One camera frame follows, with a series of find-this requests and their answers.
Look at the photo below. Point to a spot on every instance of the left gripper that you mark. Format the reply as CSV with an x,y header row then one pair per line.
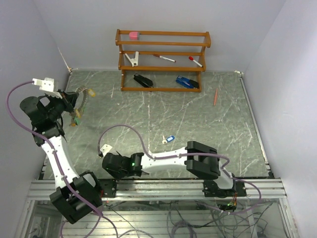
x,y
69,100

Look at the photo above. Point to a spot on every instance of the metal disc keyring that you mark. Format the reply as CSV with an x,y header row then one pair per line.
x,y
78,111

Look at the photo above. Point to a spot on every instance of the yellow tag key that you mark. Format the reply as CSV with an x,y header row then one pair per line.
x,y
91,93

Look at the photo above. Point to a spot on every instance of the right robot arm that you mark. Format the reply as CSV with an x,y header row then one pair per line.
x,y
198,159

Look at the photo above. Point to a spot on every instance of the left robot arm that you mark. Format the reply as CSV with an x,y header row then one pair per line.
x,y
76,195

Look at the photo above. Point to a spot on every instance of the white plastic clamp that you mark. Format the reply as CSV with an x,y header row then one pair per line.
x,y
133,61

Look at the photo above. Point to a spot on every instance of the black stapler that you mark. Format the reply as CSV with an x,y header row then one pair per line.
x,y
143,81

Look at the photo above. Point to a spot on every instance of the wooden three-tier rack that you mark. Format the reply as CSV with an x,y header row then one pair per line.
x,y
174,45

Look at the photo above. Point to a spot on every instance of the pink eraser block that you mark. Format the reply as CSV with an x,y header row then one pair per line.
x,y
134,35

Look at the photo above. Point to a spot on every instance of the red-capped marker pen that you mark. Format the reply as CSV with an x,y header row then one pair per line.
x,y
164,58

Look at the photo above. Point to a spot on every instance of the blue tag key upper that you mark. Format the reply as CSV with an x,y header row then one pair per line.
x,y
168,139

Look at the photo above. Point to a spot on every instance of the blue stapler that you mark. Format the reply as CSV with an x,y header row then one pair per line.
x,y
187,83

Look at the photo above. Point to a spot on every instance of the red-capped white marker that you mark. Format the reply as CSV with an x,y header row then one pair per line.
x,y
196,62

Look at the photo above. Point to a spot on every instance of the orange pencil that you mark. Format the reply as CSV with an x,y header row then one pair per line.
x,y
215,97

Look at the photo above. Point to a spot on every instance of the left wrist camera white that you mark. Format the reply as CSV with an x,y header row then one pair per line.
x,y
48,86

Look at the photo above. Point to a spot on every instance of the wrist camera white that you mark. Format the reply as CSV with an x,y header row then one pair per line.
x,y
103,150
48,86

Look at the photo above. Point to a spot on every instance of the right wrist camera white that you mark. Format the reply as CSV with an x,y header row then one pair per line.
x,y
103,150

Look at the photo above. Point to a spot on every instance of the aluminium frame rail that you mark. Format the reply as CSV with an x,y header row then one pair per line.
x,y
185,189

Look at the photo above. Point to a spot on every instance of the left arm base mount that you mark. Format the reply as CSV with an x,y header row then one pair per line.
x,y
107,188

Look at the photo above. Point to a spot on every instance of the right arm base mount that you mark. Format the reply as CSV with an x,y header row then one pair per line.
x,y
211,189

